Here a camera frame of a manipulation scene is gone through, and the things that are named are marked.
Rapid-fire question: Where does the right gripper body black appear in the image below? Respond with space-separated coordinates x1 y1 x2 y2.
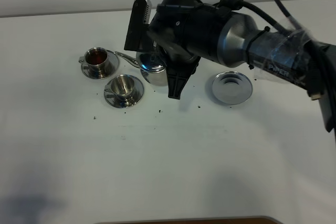
124 0 200 100

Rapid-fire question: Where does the stainless steel teapot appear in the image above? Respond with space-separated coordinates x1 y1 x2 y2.
112 47 168 87

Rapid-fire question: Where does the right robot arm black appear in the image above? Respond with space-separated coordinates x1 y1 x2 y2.
124 0 335 131

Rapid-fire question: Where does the teapot steel saucer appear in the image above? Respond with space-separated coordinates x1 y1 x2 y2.
211 71 253 105

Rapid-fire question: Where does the far steel saucer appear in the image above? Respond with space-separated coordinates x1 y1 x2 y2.
81 51 119 79

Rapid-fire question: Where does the near steel teacup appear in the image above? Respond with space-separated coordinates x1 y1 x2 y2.
104 74 135 101

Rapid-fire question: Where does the steel teacup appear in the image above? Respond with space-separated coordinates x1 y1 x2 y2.
104 74 135 101
78 47 108 74

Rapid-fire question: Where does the far steel teacup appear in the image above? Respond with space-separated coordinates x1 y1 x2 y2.
78 47 108 74

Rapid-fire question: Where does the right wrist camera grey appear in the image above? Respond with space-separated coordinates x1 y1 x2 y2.
143 0 152 24

